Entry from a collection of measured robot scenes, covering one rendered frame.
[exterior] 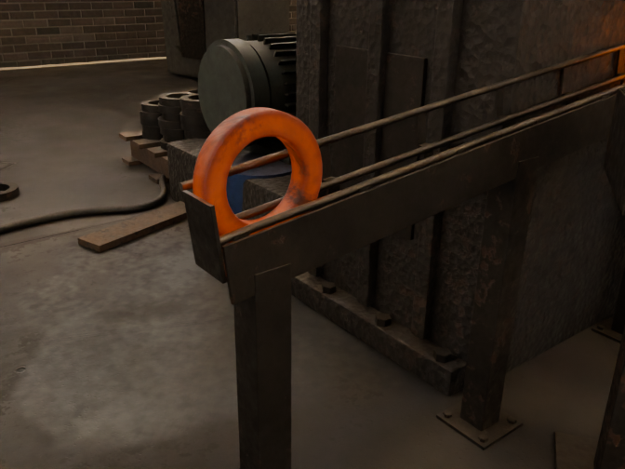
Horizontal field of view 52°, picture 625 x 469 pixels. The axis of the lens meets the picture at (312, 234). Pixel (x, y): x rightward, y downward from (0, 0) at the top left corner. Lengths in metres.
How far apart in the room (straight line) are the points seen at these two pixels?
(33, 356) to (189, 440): 0.54
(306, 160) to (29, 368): 1.05
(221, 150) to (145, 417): 0.82
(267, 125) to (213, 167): 0.09
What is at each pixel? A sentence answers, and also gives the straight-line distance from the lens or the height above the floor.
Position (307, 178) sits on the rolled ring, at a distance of 0.88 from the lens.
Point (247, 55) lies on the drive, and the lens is 2.22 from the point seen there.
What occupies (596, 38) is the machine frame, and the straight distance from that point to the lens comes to 1.52.
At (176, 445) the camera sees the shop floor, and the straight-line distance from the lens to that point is 1.40.
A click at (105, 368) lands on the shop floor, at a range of 1.66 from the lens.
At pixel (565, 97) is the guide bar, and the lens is 1.39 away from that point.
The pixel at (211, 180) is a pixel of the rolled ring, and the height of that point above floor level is 0.66.
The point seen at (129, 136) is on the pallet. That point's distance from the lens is 3.28.
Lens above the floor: 0.90
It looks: 22 degrees down
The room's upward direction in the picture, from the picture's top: 1 degrees clockwise
